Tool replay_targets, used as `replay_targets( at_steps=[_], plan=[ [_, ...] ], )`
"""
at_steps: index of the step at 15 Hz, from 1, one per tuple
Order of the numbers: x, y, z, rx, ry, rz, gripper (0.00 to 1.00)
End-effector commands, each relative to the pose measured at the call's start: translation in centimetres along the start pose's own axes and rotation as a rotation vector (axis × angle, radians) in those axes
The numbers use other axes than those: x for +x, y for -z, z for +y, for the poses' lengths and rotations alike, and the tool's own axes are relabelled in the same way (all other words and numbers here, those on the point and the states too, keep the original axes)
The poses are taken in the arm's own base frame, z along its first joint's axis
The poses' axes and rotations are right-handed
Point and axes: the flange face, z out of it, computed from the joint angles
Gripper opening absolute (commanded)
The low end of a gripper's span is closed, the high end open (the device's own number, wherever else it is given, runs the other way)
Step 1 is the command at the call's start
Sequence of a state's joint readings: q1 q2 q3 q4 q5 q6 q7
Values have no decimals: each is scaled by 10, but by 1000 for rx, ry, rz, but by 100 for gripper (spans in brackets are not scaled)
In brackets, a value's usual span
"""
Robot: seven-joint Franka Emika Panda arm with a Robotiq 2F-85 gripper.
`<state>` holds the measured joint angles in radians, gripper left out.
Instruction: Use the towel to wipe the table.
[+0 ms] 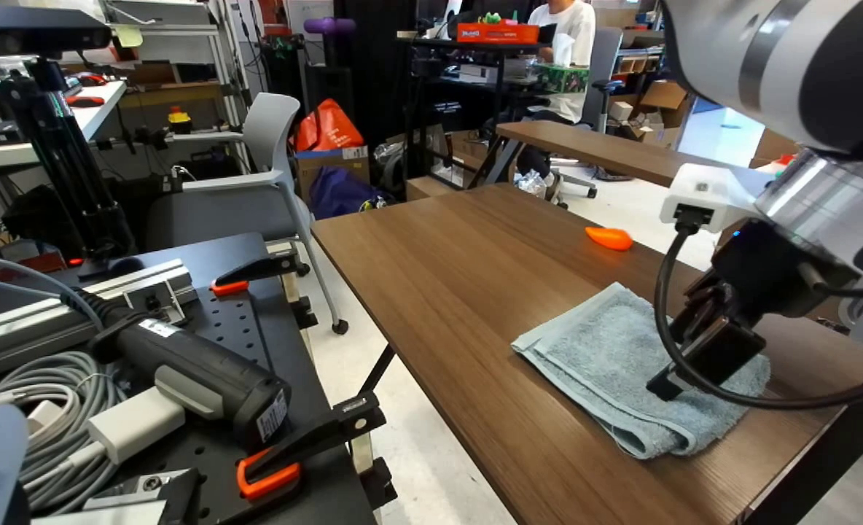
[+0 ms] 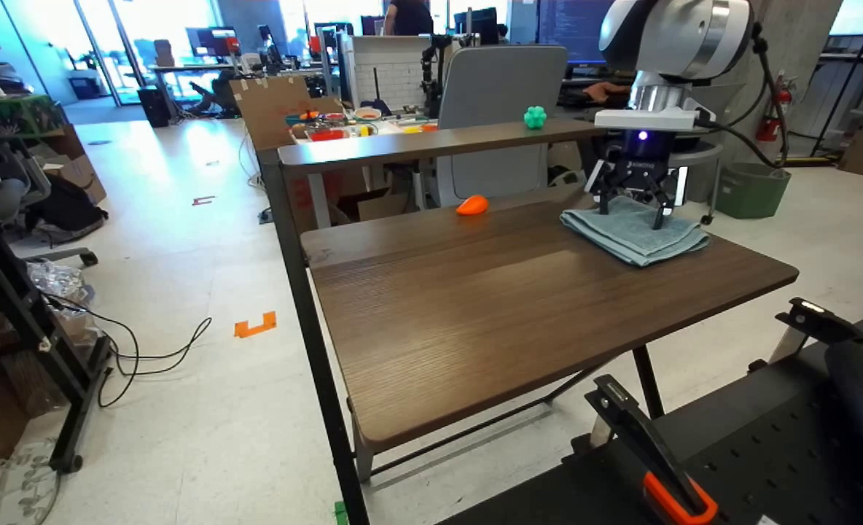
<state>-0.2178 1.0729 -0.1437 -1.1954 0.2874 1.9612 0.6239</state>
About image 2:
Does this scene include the distant desk with monitors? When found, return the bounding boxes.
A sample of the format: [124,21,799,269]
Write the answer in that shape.
[151,24,250,103]

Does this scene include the orange floor marker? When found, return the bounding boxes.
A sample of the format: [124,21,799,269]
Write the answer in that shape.
[231,310,283,341]

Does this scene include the green waste bin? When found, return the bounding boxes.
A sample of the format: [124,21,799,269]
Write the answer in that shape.
[711,161,796,226]

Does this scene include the black light stand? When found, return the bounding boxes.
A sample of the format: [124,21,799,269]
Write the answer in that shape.
[807,0,863,164]

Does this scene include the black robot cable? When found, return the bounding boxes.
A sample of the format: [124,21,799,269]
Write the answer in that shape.
[698,18,796,175]

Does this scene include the black metal rack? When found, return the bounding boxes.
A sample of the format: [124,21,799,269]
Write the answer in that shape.
[0,179,119,479]

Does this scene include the distant standing person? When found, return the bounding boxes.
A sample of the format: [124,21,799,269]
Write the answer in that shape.
[380,0,438,37]

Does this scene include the blue computer monitor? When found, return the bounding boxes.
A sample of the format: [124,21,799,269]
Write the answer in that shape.
[508,0,613,46]

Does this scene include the black floor cable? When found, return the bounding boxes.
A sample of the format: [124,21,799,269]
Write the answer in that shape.
[46,290,217,411]

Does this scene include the red fire extinguisher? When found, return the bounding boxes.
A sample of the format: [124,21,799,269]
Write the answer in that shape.
[755,74,799,150]

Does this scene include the large brown cardboard box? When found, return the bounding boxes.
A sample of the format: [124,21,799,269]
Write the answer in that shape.
[231,74,348,156]

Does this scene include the cluttered dark office chair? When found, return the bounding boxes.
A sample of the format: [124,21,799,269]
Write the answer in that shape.
[0,144,112,287]

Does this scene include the orange plastic toy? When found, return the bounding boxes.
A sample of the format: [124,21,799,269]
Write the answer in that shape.
[453,192,492,218]

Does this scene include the black metal table frame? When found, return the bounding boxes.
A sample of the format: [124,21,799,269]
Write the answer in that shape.
[261,145,672,525]

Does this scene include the white plastic bag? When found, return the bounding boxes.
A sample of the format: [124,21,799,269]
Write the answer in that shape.
[20,256,97,306]

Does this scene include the colourful toy pile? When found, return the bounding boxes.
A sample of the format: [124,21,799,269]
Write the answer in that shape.
[287,105,446,150]

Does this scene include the light blue towel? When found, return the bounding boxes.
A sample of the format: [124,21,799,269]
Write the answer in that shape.
[558,192,715,272]

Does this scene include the grey office chair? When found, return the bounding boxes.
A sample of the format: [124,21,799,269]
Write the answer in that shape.
[678,134,739,230]
[436,40,574,211]

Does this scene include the black perforated board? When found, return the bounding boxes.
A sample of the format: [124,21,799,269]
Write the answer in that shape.
[440,313,863,525]

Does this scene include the wooden table white legs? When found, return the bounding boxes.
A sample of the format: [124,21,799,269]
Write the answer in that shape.
[278,113,600,234]

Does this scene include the green bumpy toy ball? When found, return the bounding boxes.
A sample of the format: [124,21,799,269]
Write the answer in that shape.
[520,103,551,134]

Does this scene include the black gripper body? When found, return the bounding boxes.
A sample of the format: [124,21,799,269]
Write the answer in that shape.
[600,129,686,191]

